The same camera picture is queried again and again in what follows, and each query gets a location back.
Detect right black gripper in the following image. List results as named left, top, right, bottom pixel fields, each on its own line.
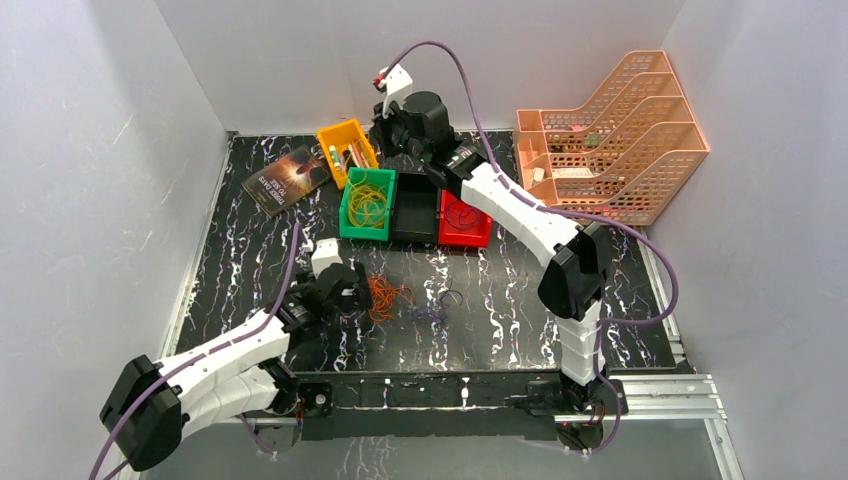
left=370, top=97, right=430, bottom=165

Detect orange yellow cables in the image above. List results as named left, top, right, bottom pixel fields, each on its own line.
left=365, top=274, right=417, bottom=325

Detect green plastic bin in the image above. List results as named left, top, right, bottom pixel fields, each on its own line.
left=339, top=168, right=397, bottom=242

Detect black plastic bin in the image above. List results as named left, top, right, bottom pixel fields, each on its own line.
left=389, top=172, right=441, bottom=244

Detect dark red cable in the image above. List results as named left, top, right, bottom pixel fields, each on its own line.
left=445, top=199, right=481, bottom=233

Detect red plastic bin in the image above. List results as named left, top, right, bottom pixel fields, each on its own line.
left=437, top=190, right=493, bottom=248

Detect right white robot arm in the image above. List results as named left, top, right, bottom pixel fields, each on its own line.
left=369, top=91, right=613, bottom=414

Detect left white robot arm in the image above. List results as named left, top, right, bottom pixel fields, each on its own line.
left=99, top=262, right=372, bottom=471

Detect markers in yellow bin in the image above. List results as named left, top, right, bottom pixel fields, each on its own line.
left=329, top=141, right=371, bottom=172

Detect yellow plastic bin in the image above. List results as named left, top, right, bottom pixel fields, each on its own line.
left=316, top=119, right=378, bottom=190

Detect dark paperback book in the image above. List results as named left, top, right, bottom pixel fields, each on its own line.
left=242, top=146, right=332, bottom=218

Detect peach plastic file rack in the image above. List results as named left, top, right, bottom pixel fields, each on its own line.
left=514, top=50, right=710, bottom=227

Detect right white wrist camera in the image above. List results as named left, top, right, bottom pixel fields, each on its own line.
left=372, top=64, right=413, bottom=118

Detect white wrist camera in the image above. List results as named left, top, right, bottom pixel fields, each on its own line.
left=310, top=238, right=343, bottom=278
left=372, top=64, right=413, bottom=118

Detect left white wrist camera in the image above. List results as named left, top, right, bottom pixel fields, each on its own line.
left=310, top=238, right=343, bottom=278

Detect purple loose cable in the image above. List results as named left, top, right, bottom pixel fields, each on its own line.
left=409, top=288, right=465, bottom=326

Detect yellow cables in green bin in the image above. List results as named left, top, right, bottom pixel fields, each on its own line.
left=348, top=182, right=391, bottom=231

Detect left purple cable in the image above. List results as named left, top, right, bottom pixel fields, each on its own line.
left=88, top=219, right=306, bottom=480

